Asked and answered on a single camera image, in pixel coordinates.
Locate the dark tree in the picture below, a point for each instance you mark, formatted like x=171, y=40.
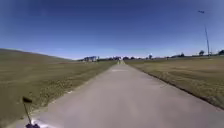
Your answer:
x=201, y=52

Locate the dry grass field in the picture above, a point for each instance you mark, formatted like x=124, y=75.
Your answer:
x=190, y=73
x=36, y=76

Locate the white building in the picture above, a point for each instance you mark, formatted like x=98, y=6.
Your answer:
x=90, y=58

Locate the grey concrete path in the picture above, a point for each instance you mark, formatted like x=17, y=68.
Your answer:
x=126, y=100

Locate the distant row of trees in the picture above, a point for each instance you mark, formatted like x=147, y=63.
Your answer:
x=116, y=58

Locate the tall lamp pole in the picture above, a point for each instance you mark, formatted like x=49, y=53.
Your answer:
x=207, y=40

